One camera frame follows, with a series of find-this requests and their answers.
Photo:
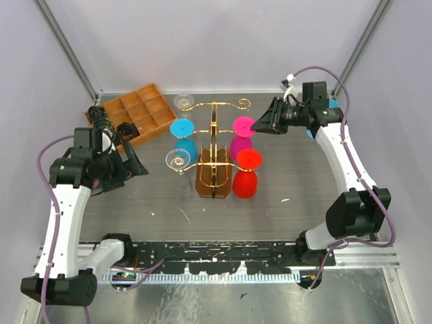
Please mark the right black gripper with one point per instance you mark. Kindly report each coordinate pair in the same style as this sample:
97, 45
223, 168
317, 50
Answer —
270, 121

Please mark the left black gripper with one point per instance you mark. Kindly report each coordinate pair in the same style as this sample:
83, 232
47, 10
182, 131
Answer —
127, 169

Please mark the magenta plastic wine glass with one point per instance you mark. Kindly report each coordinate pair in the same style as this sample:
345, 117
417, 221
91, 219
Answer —
243, 136

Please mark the light blue plastic wine glass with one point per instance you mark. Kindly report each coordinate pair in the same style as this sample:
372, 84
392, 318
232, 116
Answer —
333, 104

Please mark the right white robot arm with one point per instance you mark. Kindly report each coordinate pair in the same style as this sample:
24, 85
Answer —
358, 210

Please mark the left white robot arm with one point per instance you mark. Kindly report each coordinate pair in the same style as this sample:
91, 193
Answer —
60, 278

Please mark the clear front wine glass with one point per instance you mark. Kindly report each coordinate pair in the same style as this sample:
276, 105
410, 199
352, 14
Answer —
178, 160

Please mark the clear wine glass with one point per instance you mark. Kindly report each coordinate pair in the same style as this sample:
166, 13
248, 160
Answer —
184, 102
178, 160

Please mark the red plastic wine glass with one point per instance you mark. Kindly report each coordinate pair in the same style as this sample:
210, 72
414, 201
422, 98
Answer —
245, 182

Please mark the clear rear wine glass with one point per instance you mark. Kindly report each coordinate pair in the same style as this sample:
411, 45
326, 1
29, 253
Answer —
184, 102

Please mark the black coiled item on tray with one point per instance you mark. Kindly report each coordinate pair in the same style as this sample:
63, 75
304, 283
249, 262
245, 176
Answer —
127, 131

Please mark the black coiled item beside tray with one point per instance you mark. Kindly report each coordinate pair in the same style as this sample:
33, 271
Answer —
98, 117

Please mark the wooden compartment tray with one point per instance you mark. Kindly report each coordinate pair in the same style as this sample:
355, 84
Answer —
145, 108

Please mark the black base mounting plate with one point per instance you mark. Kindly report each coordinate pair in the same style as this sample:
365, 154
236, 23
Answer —
216, 258

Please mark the gold wire wine glass rack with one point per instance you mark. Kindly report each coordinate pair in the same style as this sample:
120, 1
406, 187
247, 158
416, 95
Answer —
214, 164

